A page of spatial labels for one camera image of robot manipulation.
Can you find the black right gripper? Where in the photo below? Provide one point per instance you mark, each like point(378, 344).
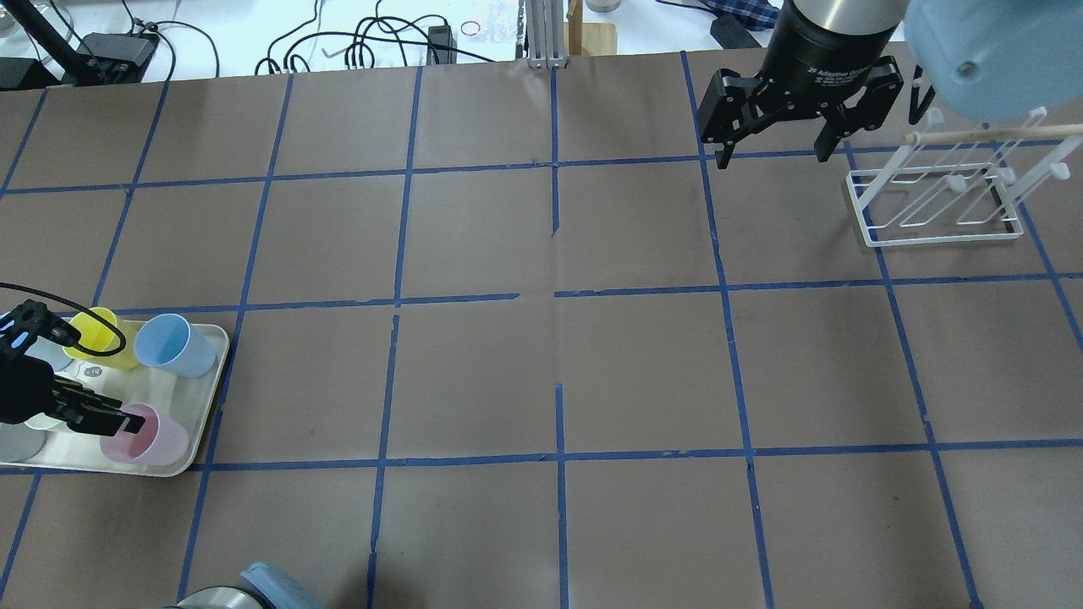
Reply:
point(819, 57)

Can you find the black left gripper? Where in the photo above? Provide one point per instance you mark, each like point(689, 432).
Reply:
point(25, 393)

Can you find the pale pink plastic cup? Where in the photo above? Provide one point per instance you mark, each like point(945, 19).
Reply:
point(162, 441)

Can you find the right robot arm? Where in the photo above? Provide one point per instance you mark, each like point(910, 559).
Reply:
point(986, 60)

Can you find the light blue cup front right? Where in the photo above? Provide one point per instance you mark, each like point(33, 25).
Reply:
point(171, 343)

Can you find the light blue cup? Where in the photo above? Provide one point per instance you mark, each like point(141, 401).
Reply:
point(51, 353)
point(171, 343)

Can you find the pale green plastic cup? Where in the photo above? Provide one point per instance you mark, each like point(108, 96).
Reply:
point(44, 422)

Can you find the yellow plastic cup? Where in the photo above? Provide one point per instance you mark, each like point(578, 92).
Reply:
point(98, 337)

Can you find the grey plastic cup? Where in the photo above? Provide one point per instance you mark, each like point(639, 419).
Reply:
point(19, 443)

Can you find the light blue cup front left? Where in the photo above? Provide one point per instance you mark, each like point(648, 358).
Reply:
point(51, 353)

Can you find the cream Rabbit tray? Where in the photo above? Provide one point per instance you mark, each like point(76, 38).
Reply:
point(187, 401)

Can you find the black power adapter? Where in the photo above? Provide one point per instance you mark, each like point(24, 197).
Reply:
point(731, 34)

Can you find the blue plaid folded umbrella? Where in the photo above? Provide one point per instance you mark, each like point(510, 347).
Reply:
point(754, 15)

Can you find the wooden mug tree stand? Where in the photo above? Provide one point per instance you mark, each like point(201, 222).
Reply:
point(587, 39)

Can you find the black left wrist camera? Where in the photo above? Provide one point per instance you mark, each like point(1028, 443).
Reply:
point(28, 322)

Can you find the white wire cup rack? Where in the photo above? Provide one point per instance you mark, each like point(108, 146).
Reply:
point(959, 185)

